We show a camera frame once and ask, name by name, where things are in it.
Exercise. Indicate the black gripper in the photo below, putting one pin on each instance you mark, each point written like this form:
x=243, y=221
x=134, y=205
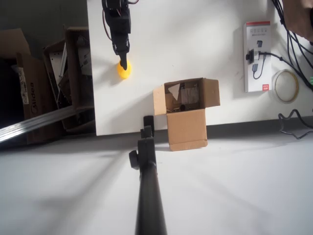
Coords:
x=121, y=45

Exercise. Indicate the yellow rubber duck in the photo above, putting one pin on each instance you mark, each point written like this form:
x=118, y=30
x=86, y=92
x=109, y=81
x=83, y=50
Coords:
x=124, y=73

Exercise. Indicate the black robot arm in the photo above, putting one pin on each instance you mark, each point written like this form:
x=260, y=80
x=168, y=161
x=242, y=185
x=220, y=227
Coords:
x=117, y=8

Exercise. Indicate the open cardboard box with parts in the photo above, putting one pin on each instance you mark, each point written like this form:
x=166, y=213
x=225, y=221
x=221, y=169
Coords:
x=73, y=73

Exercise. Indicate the printed brown cardboard box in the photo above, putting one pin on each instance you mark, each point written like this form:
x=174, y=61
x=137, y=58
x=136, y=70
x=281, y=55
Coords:
x=36, y=98

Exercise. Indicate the white red product box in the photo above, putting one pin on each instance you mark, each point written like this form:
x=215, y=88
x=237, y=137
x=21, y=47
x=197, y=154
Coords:
x=259, y=78

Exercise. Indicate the person's hand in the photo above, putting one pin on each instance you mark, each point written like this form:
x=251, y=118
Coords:
x=297, y=17

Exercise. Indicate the clear plastic bag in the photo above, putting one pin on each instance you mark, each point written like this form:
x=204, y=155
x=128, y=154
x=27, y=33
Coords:
x=190, y=95

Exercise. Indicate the aluminium profile bar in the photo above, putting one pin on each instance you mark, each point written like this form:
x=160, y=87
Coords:
x=36, y=121

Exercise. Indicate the small black white webcam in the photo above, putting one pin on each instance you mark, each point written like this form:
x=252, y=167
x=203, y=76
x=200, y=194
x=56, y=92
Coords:
x=251, y=56

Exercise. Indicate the green terminal connector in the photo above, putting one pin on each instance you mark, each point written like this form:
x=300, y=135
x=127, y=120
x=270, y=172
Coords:
x=311, y=80

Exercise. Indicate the white perforated metal bracket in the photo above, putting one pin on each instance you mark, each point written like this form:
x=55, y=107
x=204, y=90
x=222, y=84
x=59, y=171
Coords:
x=55, y=61

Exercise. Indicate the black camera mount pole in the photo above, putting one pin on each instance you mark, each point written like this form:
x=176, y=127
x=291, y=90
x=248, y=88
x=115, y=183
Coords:
x=149, y=186

